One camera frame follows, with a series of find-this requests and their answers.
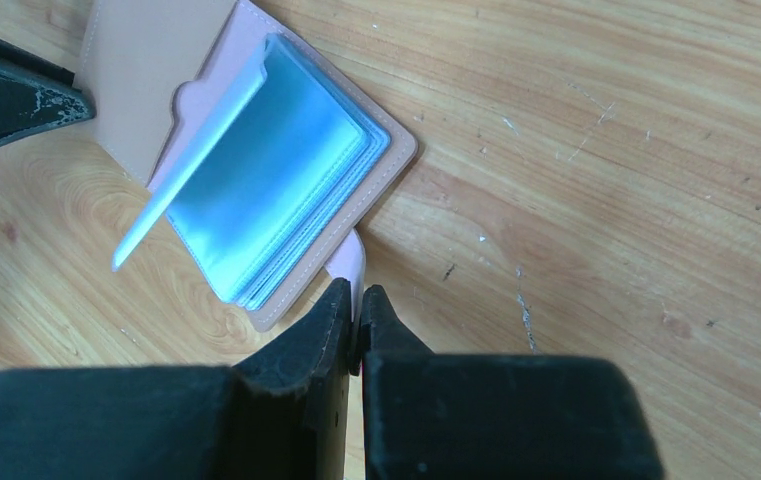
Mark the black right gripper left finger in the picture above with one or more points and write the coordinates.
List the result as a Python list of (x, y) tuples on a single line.
[(286, 415)]

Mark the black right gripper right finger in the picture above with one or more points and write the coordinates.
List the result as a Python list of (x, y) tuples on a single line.
[(431, 415)]

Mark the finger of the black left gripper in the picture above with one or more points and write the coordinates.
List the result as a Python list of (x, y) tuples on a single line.
[(36, 96)]

